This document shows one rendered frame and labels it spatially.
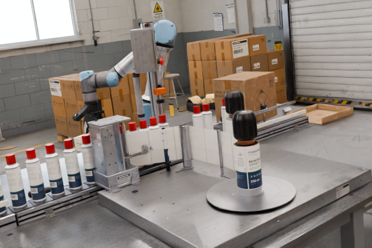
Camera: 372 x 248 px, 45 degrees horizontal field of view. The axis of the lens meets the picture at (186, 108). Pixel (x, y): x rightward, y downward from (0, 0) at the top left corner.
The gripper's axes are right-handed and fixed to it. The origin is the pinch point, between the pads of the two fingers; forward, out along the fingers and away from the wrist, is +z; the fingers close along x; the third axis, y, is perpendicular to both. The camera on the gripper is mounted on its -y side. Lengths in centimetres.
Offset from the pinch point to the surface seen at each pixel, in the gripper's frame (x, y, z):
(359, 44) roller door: 51, 459, 4
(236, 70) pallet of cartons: 156, 327, 17
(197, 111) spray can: -56, 23, -13
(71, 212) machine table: -52, -49, 10
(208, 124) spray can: -58, 28, -6
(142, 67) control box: -48, -1, -38
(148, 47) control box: -50, 2, -46
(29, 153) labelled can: -42, -56, -14
